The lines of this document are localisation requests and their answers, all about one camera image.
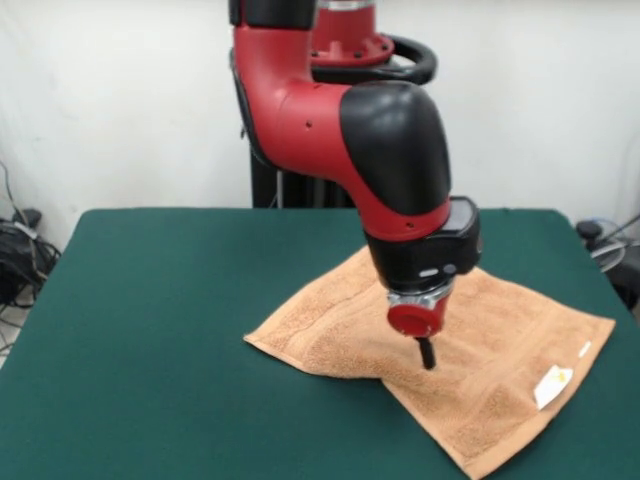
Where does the black oval device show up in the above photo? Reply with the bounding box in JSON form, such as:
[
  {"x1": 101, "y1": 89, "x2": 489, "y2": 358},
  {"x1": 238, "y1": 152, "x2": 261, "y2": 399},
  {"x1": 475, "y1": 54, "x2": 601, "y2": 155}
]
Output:
[{"x1": 574, "y1": 220, "x2": 607, "y2": 239}]

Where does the tan terry towel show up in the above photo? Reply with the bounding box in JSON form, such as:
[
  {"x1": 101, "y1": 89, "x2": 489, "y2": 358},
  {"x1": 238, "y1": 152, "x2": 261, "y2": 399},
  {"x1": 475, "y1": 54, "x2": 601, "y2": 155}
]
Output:
[{"x1": 243, "y1": 244, "x2": 617, "y2": 480}]

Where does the black bulky object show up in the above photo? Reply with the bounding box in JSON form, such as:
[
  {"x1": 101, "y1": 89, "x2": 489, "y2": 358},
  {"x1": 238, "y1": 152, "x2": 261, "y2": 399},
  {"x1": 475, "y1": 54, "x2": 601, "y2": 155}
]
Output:
[{"x1": 610, "y1": 258, "x2": 640, "y2": 307}]

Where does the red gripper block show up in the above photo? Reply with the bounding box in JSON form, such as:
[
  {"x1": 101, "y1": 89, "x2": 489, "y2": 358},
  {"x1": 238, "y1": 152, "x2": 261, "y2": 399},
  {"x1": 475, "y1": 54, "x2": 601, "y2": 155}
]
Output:
[{"x1": 386, "y1": 288, "x2": 450, "y2": 371}]

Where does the dark green table cloth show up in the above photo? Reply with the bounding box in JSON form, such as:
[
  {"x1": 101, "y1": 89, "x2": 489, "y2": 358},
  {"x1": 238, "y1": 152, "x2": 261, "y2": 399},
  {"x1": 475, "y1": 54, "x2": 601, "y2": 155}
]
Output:
[{"x1": 0, "y1": 208, "x2": 640, "y2": 480}]

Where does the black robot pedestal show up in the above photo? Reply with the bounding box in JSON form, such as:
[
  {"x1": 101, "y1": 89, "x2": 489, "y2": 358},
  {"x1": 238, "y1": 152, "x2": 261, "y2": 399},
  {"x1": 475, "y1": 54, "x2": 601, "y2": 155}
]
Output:
[{"x1": 229, "y1": 32, "x2": 439, "y2": 210}]

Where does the black cable bundle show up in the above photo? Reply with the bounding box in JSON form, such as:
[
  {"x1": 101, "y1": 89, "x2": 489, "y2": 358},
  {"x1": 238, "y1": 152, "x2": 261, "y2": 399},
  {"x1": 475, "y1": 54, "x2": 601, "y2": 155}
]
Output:
[{"x1": 0, "y1": 159, "x2": 64, "y2": 351}]

